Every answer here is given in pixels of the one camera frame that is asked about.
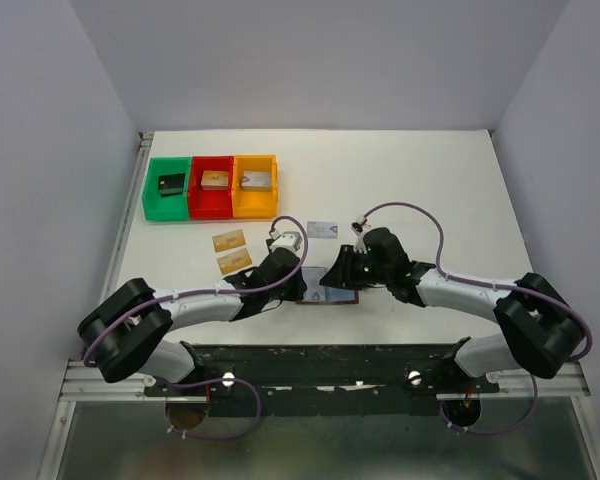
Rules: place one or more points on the yellow plastic bin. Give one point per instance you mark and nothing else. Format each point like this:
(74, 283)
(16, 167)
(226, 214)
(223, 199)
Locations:
(254, 203)

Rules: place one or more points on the left aluminium side rail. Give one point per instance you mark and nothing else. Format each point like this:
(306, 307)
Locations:
(126, 218)

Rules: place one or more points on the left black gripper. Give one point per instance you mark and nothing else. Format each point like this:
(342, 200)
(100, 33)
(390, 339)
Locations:
(290, 284)

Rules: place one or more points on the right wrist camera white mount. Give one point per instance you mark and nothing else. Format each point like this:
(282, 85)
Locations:
(360, 227)

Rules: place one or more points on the green plastic bin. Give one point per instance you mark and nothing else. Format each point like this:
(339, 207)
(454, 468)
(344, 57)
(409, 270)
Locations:
(165, 209)

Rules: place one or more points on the silver card in yellow bin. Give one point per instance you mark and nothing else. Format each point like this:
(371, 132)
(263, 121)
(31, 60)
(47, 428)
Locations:
(256, 181)

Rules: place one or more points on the black card in green bin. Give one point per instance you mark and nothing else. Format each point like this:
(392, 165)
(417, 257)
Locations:
(171, 184)

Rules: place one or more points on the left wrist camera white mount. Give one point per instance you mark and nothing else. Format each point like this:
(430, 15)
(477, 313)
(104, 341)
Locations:
(287, 240)

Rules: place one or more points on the red plastic bin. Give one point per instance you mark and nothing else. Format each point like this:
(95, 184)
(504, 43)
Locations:
(204, 204)

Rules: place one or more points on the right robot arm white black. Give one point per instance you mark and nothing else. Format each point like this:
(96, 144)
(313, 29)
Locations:
(536, 334)

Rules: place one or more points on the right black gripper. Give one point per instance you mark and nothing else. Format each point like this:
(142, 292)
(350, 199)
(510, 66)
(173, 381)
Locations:
(344, 270)

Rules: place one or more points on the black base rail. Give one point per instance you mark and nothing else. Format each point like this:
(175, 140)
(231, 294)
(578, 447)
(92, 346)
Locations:
(322, 380)

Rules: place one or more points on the silver card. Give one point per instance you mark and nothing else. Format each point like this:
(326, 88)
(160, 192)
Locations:
(322, 230)
(315, 293)
(256, 181)

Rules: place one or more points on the gold card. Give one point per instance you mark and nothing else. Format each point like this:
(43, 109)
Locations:
(228, 240)
(234, 261)
(215, 180)

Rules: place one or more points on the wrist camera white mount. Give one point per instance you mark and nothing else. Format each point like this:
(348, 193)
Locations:
(287, 240)
(360, 227)

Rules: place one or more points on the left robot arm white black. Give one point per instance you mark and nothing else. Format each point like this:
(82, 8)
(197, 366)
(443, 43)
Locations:
(125, 334)

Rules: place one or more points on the brown leather card holder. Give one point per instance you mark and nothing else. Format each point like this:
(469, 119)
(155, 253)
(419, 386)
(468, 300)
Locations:
(337, 296)

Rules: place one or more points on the gold card in red bin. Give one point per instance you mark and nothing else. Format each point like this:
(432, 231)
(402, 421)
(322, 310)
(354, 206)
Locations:
(215, 180)

